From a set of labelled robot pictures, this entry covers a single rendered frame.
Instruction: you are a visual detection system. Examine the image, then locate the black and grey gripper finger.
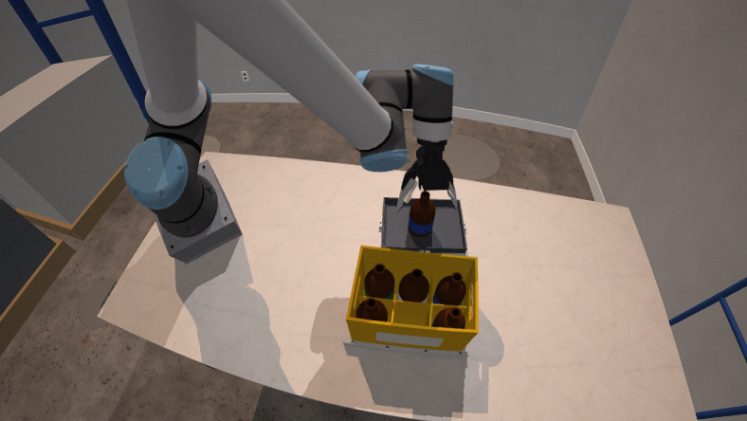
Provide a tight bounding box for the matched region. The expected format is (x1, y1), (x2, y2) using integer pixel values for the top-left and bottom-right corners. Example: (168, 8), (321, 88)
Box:
(396, 163), (418, 212)
(447, 172), (458, 209)

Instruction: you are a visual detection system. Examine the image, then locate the yellow crate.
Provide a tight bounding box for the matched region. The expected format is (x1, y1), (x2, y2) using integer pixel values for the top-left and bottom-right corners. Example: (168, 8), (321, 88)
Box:
(346, 247), (479, 352)

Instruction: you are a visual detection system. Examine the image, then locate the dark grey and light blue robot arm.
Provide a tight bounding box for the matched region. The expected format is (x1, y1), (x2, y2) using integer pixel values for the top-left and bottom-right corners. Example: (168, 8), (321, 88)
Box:
(124, 0), (454, 238)

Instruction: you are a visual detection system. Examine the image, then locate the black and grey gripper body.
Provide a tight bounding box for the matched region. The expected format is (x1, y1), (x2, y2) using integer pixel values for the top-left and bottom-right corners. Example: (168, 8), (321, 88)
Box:
(414, 138), (450, 191)

